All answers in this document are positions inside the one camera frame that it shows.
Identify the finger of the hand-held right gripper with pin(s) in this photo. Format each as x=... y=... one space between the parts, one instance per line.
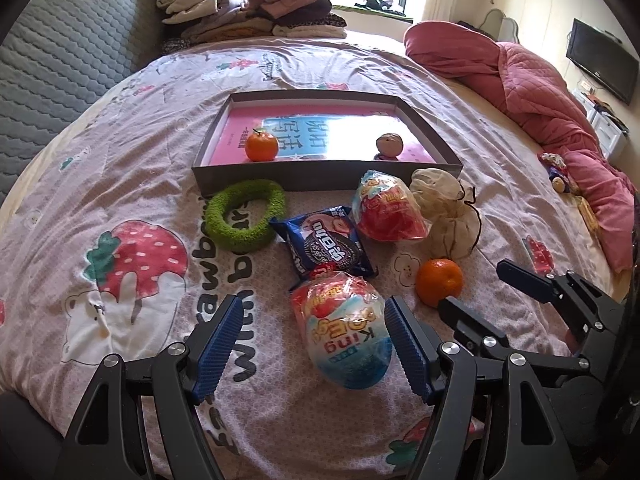
x=475 y=327
x=530 y=282

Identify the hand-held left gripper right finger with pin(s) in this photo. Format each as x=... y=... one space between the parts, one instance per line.
x=407 y=350

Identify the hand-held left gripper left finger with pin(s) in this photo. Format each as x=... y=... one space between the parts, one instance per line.
x=220 y=350

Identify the orange tangerine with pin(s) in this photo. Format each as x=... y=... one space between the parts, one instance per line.
x=261 y=146
x=439 y=280

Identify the egg-shaped toy packet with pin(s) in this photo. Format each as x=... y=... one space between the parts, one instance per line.
x=390 y=210
x=340 y=330

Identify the beige mesh pouch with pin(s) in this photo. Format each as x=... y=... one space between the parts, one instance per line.
x=450 y=225

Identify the blue cookie packet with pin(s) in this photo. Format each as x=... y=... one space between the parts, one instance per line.
x=325 y=245

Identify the grey shallow cardboard box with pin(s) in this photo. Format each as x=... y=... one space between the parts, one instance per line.
x=240 y=177

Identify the yellow snack packet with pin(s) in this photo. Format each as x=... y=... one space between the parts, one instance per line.
x=587 y=215

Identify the small doll toy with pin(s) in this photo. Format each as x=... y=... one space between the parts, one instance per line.
x=559 y=180

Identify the white drawer cabinet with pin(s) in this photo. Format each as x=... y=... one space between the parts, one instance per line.
x=607 y=127

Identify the small brown ball toy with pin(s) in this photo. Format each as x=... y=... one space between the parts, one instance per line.
x=390 y=145

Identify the pink quilt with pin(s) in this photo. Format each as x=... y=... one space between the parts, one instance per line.
x=525 y=85

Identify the pink and blue book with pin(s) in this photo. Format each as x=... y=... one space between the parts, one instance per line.
x=320 y=135

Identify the black flat television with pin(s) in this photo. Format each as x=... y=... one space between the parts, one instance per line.
x=600 y=60

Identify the dark clothes on windowsill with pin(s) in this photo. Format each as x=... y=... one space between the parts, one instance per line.
x=380 y=5

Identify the grey quilted headboard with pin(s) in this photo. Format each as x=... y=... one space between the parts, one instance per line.
x=60 y=60

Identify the pile of folded clothes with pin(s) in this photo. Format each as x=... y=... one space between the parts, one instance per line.
x=280 y=10

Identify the white curved mirror frame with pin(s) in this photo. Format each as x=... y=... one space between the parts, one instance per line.
x=502 y=22

